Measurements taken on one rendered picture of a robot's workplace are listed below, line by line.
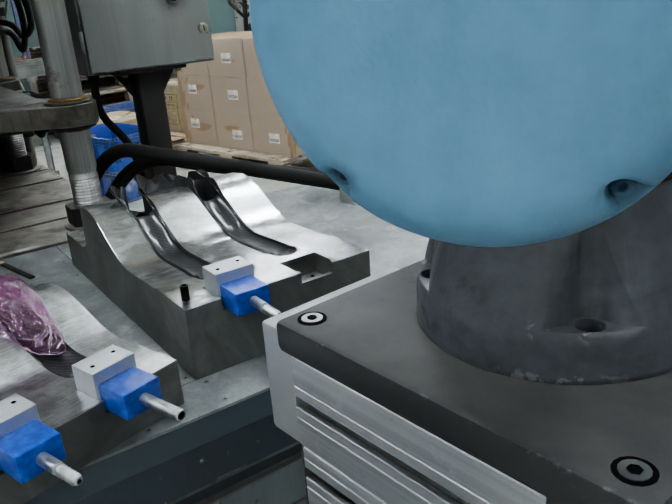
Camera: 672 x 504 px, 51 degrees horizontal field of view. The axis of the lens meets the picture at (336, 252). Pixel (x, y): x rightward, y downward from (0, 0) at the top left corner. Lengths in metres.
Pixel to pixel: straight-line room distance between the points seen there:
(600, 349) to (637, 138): 0.18
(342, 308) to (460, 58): 0.26
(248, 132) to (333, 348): 4.74
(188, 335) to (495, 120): 0.67
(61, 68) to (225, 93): 3.77
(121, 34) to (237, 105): 3.51
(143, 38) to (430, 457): 1.36
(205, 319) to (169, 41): 0.98
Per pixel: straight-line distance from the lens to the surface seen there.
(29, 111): 1.49
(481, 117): 0.17
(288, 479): 0.97
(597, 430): 0.31
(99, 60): 1.63
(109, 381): 0.73
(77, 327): 0.86
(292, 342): 0.39
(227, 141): 5.28
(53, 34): 1.47
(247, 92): 5.01
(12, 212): 1.77
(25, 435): 0.68
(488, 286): 0.33
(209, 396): 0.80
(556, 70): 0.16
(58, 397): 0.76
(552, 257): 0.32
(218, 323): 0.82
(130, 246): 1.01
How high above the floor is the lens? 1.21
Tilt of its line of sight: 21 degrees down
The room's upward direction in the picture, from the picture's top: 4 degrees counter-clockwise
